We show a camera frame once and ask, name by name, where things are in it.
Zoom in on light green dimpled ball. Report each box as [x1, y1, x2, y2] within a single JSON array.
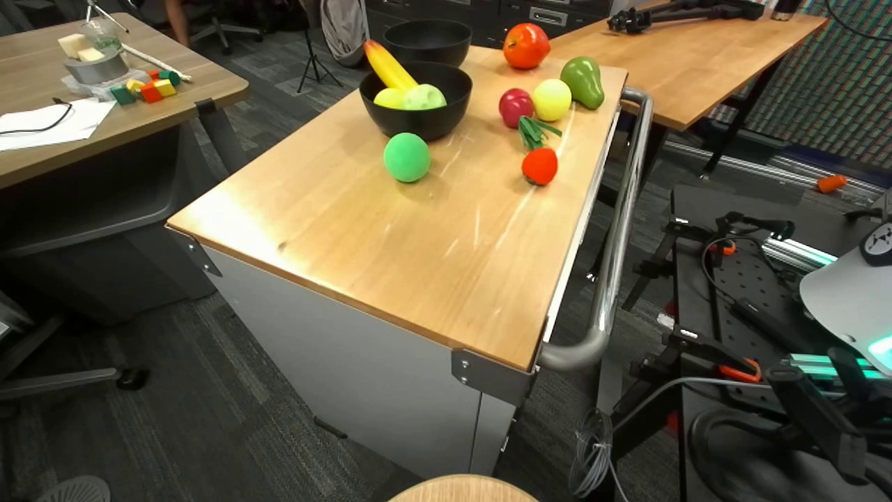
[[406, 84, 445, 112]]

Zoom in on large yellow ball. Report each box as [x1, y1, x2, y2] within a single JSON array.
[[533, 77, 572, 120]]

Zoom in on yellow banana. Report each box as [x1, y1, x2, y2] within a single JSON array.
[[361, 38, 418, 89]]

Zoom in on green pear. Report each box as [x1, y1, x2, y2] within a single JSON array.
[[560, 55, 605, 108]]

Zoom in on small yellow lemon ball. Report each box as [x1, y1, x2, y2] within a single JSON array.
[[374, 89, 408, 108]]

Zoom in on dark green ball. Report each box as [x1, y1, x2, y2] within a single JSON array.
[[381, 130, 431, 184]]

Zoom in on small red tomato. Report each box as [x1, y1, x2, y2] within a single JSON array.
[[520, 148, 556, 186]]

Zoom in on white cart cabinet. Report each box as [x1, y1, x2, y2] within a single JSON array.
[[191, 246, 528, 472]]

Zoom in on red radish with greens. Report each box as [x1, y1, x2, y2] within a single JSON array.
[[499, 89, 560, 148]]

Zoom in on near black bowl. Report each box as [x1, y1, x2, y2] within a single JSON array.
[[358, 66, 473, 142]]

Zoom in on black bowl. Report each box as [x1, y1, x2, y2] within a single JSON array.
[[358, 66, 473, 142], [385, 18, 470, 66]]

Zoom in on far black bowl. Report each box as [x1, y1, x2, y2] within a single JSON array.
[[385, 18, 470, 66]]

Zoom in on round wooden stool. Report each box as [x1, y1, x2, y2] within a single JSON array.
[[388, 474, 538, 502]]

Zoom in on black tripod on table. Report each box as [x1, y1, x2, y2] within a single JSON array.
[[606, 0, 764, 32]]

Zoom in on coloured toy blocks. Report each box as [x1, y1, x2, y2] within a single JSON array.
[[107, 70, 181, 105]]

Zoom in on clear plastic container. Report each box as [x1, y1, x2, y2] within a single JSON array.
[[57, 18, 127, 84]]

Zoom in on white papers on desk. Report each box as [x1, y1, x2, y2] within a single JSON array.
[[0, 98, 113, 149]]

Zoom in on wooden office desk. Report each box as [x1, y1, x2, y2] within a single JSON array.
[[0, 13, 248, 186]]

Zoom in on metal cart handle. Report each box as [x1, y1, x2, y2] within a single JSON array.
[[538, 89, 652, 371]]

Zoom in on orange handled clamp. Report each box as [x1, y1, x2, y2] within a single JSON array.
[[716, 360, 764, 384]]

